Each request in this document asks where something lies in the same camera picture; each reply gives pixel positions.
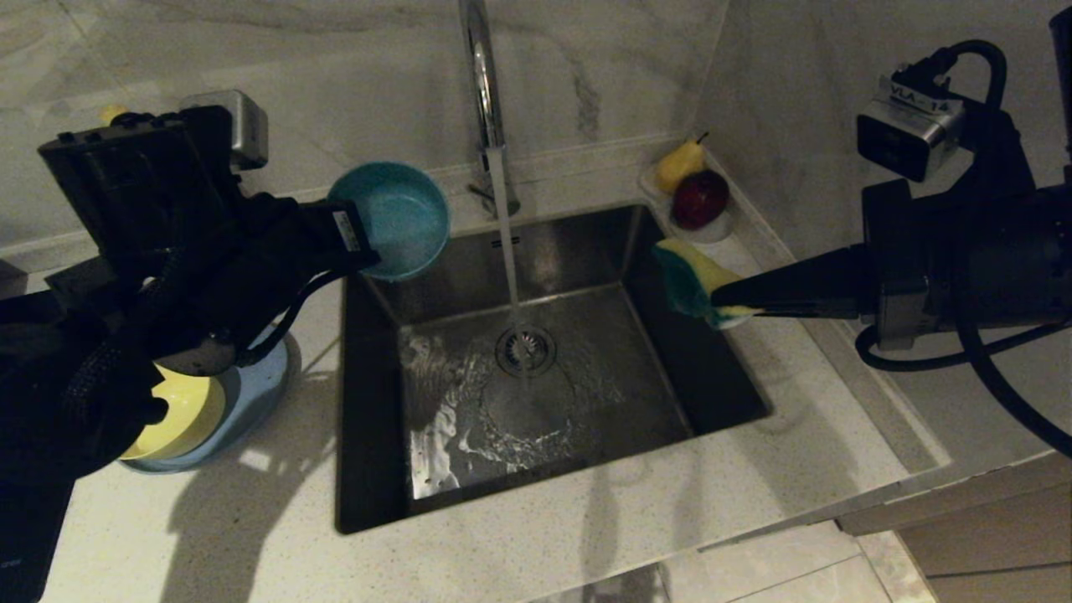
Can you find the blue plate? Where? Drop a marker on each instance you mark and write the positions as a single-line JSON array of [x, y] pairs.
[[260, 394]]

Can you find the small white dish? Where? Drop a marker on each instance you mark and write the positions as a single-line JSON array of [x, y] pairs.
[[712, 235]]

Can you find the red apple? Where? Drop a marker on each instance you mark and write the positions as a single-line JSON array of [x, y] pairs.
[[698, 201]]

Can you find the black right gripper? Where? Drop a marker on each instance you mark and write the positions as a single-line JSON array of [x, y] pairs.
[[971, 260]]

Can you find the metal sink drain strainer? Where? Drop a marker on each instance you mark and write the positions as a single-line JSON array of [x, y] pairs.
[[536, 356]]

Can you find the stainless steel sink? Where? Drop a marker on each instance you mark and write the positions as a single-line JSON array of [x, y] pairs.
[[636, 435]]

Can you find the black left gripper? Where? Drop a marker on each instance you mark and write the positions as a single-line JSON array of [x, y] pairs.
[[184, 234]]

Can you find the running water stream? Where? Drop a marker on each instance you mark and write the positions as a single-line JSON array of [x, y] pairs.
[[507, 243]]

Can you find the yellow bowl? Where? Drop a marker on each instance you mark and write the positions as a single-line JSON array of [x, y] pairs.
[[193, 410]]

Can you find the yellow pear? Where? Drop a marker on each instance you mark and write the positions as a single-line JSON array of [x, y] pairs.
[[674, 172]]

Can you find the teal bowl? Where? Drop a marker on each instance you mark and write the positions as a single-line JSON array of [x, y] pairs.
[[394, 218]]

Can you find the yellow sponge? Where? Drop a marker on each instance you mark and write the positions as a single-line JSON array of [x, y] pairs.
[[691, 276]]

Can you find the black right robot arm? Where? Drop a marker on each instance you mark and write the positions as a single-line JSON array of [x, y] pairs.
[[1064, 84]]

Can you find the chrome faucet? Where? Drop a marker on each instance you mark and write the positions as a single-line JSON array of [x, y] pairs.
[[484, 84]]

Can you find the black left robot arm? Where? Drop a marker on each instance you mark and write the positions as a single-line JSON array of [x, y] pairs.
[[50, 402]]

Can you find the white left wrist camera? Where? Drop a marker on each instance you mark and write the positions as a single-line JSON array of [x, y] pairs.
[[247, 126]]

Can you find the black induction cooktop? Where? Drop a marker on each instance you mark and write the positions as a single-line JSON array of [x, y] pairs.
[[25, 544]]

